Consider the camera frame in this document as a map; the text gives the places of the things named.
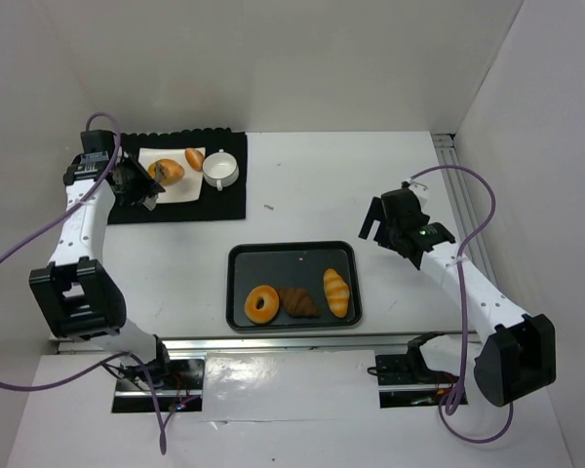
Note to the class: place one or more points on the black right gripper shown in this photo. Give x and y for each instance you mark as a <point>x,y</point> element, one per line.
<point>383,224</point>

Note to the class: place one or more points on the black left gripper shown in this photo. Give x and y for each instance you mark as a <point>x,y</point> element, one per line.
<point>139,180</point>

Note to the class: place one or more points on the round orange bun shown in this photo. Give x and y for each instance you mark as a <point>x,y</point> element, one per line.
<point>178,176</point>

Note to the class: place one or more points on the split orange bun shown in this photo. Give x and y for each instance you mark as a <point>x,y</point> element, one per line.
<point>194,158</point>

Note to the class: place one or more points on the orange glazed donut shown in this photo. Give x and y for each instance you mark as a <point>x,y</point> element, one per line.
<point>162,169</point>

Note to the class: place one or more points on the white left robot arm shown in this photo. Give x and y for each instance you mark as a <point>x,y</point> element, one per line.
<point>76,295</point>

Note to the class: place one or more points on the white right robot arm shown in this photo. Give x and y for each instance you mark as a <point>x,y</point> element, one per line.
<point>517,355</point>

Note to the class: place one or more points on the striped orange bread roll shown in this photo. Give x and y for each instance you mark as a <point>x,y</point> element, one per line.
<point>337,293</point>

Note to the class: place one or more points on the white square plate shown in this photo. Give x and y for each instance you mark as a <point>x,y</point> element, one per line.
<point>186,190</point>

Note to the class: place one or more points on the dark chocolate croissant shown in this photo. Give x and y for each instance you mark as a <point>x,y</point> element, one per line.
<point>298,303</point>

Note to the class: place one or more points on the black baking tray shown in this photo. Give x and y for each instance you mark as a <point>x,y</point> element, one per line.
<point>285,265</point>

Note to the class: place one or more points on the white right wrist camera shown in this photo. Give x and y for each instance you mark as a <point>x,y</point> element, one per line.
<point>421,191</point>

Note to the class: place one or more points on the white cup with handle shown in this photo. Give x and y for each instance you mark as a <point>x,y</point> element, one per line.
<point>220,170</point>

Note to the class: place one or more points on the aluminium rail right side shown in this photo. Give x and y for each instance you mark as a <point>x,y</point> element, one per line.
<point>461,203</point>

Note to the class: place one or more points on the aluminium rail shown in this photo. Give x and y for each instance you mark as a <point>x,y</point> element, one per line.
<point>285,343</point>
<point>461,203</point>

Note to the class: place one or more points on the aluminium rail front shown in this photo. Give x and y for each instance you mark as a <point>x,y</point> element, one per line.
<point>285,343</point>

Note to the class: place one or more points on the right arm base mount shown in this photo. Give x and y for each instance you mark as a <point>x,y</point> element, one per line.
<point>405,381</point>

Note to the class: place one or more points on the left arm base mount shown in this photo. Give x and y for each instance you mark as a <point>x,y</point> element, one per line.
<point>179,388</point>

